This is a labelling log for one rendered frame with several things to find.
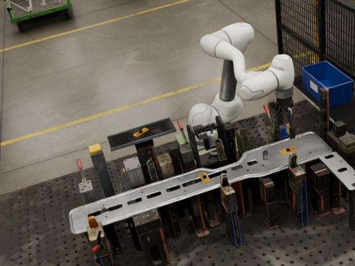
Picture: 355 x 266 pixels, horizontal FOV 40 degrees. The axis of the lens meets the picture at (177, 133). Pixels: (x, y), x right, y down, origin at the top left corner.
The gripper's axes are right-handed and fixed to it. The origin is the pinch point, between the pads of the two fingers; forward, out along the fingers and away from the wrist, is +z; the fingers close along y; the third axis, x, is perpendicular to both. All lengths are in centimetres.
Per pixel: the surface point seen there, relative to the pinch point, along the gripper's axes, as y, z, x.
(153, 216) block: 18, 11, -78
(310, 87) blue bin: -40, 7, 36
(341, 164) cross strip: 22.9, 13.4, 17.6
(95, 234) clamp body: 21, 8, -105
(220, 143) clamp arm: -12.8, 5.5, -32.0
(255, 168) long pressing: 5.3, 13.6, -20.2
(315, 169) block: 17.9, 15.5, 6.0
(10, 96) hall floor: -385, 117, -183
